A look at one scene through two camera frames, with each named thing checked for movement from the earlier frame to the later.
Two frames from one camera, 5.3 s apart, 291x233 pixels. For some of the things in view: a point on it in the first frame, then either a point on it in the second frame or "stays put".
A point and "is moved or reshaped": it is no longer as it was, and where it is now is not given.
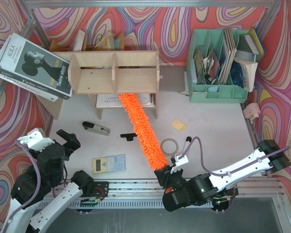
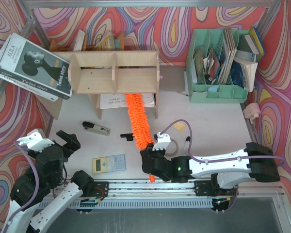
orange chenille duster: x=146 y=130 is moved or reshaped
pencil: x=182 y=93 stays put
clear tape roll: x=171 y=139 stays put
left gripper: x=69 y=140 stays put
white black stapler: x=90 y=127 stays put
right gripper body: x=165 y=176 to x=146 y=158
